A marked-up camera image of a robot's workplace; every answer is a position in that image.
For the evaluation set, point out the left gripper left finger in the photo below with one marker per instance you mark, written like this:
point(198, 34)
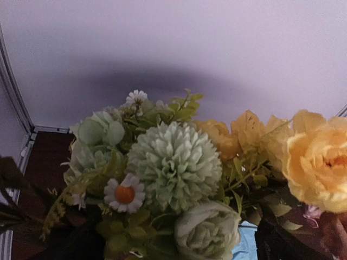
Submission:
point(83, 243)

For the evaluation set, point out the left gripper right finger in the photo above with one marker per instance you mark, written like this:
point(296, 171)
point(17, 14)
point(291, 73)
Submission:
point(321, 241)

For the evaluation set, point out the light blue wrapping paper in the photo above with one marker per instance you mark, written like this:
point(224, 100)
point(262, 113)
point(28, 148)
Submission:
point(246, 249)

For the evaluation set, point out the white green leafy flower bunch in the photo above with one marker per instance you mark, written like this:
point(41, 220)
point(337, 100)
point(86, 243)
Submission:
point(158, 183)

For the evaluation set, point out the yellow flower bunch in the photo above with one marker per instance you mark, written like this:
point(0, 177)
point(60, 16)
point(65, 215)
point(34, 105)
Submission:
point(309, 152)

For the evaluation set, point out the left aluminium corner post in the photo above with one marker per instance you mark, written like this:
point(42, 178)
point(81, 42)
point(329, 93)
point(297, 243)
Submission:
point(16, 124)

